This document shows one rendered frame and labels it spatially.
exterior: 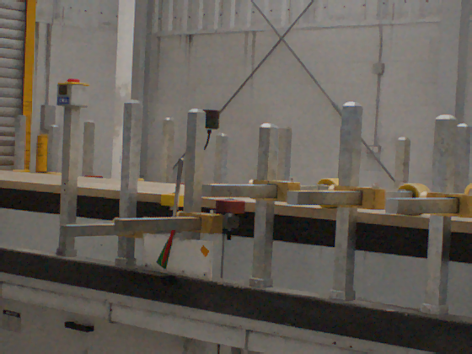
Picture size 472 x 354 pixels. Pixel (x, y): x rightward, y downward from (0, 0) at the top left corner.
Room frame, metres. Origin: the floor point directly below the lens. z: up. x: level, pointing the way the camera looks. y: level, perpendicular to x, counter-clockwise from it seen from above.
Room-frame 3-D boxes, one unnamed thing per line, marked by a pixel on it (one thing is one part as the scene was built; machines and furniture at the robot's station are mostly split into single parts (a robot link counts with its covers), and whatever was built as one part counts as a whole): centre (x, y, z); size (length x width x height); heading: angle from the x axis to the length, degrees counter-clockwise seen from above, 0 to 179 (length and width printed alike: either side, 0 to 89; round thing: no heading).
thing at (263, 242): (2.66, -0.14, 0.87); 0.04 x 0.04 x 0.48; 48
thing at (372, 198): (2.48, -0.34, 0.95); 0.14 x 0.06 x 0.05; 48
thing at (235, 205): (2.88, -0.06, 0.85); 0.08 x 0.08 x 0.11
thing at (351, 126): (2.49, -0.32, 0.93); 0.04 x 0.04 x 0.48; 48
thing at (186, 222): (2.73, 0.08, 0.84); 0.43 x 0.03 x 0.04; 138
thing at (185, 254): (2.83, 0.09, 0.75); 0.26 x 0.01 x 0.10; 48
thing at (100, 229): (2.93, 0.24, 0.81); 0.43 x 0.03 x 0.04; 138
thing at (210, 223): (2.81, 0.03, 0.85); 0.14 x 0.06 x 0.05; 48
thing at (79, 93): (3.17, 0.43, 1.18); 0.07 x 0.07 x 0.08; 48
